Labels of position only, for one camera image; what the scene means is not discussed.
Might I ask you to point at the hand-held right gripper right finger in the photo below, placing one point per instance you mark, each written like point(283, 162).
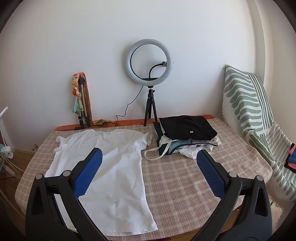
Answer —
point(211, 176)

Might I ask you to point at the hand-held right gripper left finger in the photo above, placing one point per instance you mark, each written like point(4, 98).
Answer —
point(89, 171)

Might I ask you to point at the white t-shirt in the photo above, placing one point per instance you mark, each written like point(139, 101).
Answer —
point(120, 162)

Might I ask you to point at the pile of colourful clothes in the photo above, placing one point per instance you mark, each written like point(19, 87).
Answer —
point(291, 157)

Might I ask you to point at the beige checkered tablecloth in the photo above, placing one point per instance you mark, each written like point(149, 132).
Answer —
point(185, 185)

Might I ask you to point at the white floral garment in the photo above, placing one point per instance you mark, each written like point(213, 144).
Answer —
point(192, 149)

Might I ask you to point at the black folded garment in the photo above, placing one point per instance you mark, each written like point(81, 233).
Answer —
point(185, 129)

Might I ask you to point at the white and green tote bag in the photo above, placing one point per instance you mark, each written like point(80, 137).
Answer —
point(163, 146)

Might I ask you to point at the folded tripod with colourful scarf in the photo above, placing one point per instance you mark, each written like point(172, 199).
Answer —
point(87, 99)

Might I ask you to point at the white green striped cloth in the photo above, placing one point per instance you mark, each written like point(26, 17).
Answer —
point(245, 97)

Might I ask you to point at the white desk lamp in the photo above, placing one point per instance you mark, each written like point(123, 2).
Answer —
point(4, 120)

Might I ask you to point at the black gooseneck phone holder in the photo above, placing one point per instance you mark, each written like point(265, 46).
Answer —
point(152, 68)

